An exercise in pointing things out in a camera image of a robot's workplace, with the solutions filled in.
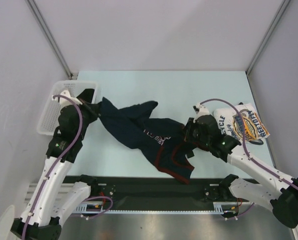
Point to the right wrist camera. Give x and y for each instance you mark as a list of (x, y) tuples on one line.
[(200, 110)]

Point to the cable duct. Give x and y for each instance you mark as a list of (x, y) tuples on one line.
[(89, 208), (236, 208)]

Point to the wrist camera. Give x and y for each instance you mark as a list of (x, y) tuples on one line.
[(200, 110), (65, 99)]

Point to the left aluminium frame post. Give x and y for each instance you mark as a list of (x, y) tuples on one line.
[(43, 25)]

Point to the right aluminium frame post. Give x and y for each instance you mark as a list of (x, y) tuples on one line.
[(268, 35)]

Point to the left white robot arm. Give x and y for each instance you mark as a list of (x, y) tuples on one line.
[(43, 218)]

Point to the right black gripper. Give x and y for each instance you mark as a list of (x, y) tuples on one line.
[(191, 123)]

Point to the navy tank top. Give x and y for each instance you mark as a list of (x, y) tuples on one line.
[(160, 140)]

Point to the left cable duct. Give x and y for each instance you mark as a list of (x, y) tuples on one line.
[(89, 208)]

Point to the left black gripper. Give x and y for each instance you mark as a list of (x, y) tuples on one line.
[(93, 108)]

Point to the white tank top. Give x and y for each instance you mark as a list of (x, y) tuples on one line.
[(241, 121)]

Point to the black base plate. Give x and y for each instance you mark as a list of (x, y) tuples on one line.
[(138, 194)]

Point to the aluminium frame post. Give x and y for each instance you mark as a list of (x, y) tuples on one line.
[(268, 35), (43, 25)]

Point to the white plastic basket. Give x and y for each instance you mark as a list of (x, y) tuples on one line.
[(84, 90)]

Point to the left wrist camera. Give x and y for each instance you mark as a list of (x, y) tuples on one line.
[(65, 99)]

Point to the right cable duct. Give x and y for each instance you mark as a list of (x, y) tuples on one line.
[(236, 208)]

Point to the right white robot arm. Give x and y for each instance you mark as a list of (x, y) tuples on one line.
[(273, 190)]

